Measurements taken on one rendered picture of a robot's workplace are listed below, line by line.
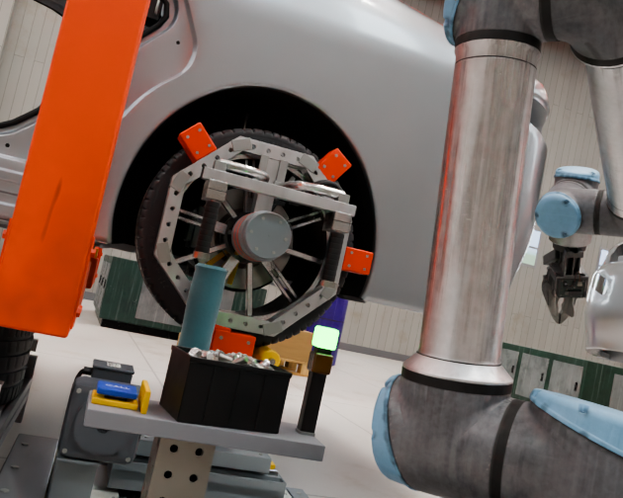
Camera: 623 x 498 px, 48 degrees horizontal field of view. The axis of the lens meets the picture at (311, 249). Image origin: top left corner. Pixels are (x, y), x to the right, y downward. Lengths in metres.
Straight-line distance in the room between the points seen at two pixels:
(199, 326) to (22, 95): 9.43
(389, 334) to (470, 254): 11.19
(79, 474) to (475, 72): 1.30
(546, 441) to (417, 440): 0.16
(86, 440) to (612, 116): 1.28
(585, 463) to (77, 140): 1.14
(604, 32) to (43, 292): 1.14
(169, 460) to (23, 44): 10.22
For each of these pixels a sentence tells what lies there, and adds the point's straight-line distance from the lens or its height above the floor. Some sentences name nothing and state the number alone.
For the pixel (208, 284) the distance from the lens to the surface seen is 1.84.
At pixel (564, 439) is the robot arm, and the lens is 0.90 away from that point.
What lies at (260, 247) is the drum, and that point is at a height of 0.81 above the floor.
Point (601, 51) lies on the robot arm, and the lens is 1.02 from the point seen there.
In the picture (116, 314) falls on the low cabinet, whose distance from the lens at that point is 7.24.
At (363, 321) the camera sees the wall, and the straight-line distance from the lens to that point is 11.88.
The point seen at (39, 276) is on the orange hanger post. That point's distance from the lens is 1.53.
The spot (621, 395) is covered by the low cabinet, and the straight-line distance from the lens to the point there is 7.97.
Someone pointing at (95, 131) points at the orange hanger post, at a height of 0.96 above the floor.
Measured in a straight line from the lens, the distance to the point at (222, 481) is 2.10.
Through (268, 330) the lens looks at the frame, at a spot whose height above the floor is 0.59.
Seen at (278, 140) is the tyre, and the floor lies 1.15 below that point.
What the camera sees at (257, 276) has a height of 0.74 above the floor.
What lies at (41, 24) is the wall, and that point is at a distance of 11.36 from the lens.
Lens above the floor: 0.71
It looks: 4 degrees up
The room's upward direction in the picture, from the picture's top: 12 degrees clockwise
